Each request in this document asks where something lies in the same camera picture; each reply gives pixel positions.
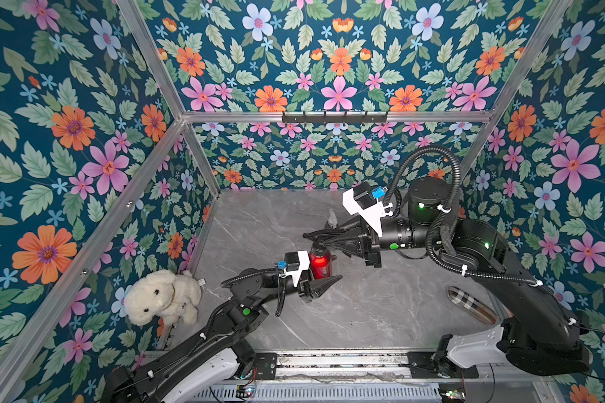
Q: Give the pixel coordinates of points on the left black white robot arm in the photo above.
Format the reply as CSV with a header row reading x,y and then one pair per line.
x,y
218,351

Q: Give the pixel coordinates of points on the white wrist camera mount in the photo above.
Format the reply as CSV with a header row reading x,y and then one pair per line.
x,y
366,201
293,266

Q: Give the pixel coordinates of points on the metal base rail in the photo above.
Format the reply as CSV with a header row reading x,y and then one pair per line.
x,y
385,375

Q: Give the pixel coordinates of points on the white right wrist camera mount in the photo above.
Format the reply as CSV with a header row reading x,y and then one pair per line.
x,y
366,201

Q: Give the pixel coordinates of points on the striped oblong case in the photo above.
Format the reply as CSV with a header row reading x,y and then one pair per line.
x,y
472,306

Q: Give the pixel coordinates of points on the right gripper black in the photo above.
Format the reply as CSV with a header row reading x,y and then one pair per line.
x,y
371,246

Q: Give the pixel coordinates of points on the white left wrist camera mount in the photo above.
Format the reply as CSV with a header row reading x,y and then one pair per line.
x,y
293,266

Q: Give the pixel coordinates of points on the small red object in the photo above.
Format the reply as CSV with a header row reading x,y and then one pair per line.
x,y
320,262

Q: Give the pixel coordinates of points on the black spray nozzle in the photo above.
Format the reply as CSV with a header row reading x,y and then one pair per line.
x,y
347,241

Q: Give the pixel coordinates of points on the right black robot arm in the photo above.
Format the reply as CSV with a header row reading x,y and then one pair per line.
x,y
541,337

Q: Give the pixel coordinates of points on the black metal ceiling bracket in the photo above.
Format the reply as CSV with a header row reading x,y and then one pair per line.
x,y
333,118

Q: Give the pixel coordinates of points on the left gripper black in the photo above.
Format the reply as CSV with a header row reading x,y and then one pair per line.
x,y
308,291

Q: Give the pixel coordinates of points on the cream plush teddy bear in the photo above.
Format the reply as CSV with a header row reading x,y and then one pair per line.
x,y
166,295

